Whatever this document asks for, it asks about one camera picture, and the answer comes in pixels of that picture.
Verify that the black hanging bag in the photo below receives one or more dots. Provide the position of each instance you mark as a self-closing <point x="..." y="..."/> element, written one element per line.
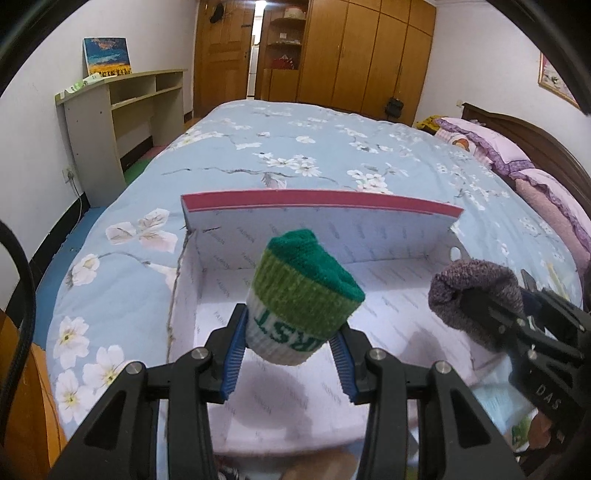
<point x="395" y="110"/>

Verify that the beige wooden desk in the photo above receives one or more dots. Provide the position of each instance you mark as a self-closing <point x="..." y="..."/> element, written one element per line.
<point x="92" y="138"/>

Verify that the purple-brown fuzzy sock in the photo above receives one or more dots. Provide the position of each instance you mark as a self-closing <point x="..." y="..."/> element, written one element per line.
<point x="461" y="286"/>

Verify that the green and white packet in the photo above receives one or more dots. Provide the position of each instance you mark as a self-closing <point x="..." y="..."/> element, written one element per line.
<point x="81" y="85"/>

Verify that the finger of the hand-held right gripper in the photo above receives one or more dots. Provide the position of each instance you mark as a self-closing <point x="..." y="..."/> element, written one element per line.
<point x="517" y="323"/>
<point x="558" y="300"/>

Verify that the light blue cloth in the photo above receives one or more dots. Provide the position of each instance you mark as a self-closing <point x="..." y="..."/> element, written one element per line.
<point x="498" y="399"/>

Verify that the green and white sock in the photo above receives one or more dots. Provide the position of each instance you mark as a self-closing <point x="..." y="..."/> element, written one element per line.
<point x="300" y="286"/>

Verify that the yellow cloth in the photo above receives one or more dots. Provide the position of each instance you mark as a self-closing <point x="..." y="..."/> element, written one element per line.
<point x="428" y="124"/>

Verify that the purple ruffled pillow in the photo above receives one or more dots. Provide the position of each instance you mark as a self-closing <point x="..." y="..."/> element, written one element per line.
<point x="554" y="203"/>
<point x="494" y="138"/>

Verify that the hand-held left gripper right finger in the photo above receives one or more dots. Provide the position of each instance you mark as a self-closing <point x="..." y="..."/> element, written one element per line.
<point x="344" y="369"/>

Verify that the white cardboard box pink edge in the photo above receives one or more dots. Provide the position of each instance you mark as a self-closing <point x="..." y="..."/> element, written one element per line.
<point x="323" y="221"/>

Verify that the dark hat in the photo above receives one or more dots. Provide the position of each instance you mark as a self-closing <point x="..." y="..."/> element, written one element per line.
<point x="217" y="13"/>

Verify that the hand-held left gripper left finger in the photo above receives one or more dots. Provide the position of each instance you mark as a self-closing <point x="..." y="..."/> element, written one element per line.
<point x="233" y="364"/>

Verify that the blue floral blanket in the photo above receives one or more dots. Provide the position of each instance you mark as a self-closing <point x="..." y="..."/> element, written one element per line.
<point x="277" y="152"/>

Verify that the framed wall picture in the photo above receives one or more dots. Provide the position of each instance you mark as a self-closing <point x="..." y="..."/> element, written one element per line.
<point x="554" y="76"/>

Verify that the orange wooden cabinet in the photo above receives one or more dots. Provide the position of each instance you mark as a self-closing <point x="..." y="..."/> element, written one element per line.
<point x="23" y="415"/>

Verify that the wall power outlet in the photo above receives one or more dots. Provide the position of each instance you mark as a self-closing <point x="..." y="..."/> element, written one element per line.
<point x="69" y="174"/>

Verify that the round white box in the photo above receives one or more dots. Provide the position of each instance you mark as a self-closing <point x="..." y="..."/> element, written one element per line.
<point x="294" y="13"/>

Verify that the dark wooden headboard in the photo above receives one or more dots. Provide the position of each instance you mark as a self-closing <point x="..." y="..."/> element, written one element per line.
<point x="545" y="138"/>

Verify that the pink cartoon pillow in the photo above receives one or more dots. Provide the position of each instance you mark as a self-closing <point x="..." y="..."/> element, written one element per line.
<point x="461" y="143"/>

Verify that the wooden door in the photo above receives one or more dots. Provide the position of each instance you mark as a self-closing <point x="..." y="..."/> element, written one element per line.
<point x="221" y="69"/>

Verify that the wooden wardrobe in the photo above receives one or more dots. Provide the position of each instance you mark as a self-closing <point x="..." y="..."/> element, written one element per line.
<point x="360" y="55"/>

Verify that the green floor mat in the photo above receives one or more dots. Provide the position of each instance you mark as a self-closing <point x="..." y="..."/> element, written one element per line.
<point x="138" y="168"/>

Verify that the blue and yellow painting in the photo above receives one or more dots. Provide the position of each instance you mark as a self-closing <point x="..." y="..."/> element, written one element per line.
<point x="108" y="56"/>

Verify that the red shelf item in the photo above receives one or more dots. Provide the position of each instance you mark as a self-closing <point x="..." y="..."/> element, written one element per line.
<point x="285" y="62"/>

